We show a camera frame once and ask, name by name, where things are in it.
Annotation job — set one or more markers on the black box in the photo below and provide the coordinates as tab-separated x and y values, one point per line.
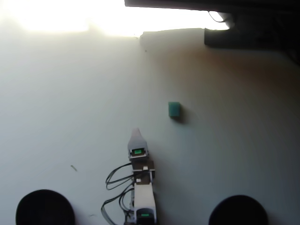
253	32

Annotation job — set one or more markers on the white Koch robot arm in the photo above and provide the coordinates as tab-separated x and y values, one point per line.
144	197

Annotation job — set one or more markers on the blue cube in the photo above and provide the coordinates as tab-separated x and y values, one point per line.
174	109

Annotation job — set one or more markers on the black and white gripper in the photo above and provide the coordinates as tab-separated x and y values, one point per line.
138	154

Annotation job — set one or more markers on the black round bowl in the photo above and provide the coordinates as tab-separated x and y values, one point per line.
44	208
237	211

